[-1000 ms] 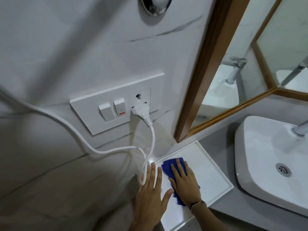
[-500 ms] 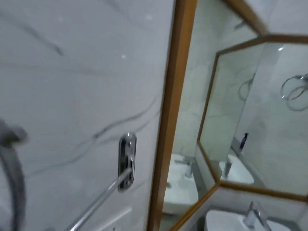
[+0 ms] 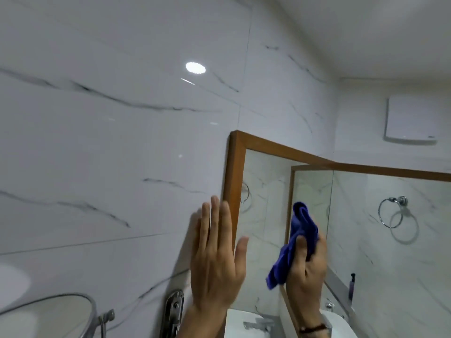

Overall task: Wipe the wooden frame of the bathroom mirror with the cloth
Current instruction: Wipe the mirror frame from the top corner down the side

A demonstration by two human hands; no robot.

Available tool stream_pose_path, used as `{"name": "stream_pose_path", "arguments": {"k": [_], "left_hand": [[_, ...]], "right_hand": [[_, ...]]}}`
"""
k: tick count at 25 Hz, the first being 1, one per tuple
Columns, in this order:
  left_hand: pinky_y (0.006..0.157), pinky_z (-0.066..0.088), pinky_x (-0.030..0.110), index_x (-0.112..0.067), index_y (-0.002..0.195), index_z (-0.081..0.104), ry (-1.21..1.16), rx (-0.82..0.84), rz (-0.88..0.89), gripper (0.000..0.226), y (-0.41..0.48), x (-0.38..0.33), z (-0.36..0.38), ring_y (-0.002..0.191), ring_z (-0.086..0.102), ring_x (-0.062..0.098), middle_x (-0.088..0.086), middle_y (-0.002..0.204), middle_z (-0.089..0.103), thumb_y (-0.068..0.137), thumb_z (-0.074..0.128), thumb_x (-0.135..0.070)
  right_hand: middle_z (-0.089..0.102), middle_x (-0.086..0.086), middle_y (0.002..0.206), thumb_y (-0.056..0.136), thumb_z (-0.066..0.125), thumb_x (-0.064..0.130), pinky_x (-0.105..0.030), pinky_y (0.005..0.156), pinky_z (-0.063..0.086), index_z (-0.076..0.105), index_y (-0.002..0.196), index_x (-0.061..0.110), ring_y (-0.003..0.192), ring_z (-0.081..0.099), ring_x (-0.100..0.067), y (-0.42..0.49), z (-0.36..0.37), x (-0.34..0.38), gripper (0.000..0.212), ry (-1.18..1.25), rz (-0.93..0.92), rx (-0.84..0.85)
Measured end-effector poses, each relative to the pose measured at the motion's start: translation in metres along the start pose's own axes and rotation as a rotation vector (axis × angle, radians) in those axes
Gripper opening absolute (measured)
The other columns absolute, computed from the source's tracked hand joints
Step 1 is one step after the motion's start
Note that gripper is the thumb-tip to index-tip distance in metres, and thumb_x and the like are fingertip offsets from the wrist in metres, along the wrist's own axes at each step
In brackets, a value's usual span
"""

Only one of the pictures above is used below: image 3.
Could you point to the white wall vent cover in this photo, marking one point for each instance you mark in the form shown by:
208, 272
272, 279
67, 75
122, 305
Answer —
412, 119

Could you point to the blue microfibre cloth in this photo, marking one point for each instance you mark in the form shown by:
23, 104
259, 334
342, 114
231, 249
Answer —
303, 221

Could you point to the person's right hand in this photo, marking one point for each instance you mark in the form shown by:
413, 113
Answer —
308, 288

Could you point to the wooden framed mirror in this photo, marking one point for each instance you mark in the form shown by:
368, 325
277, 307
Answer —
234, 165

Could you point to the person's left hand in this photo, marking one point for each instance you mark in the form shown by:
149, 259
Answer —
215, 264

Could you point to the chrome towel bar bracket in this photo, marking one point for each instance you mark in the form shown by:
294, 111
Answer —
173, 313

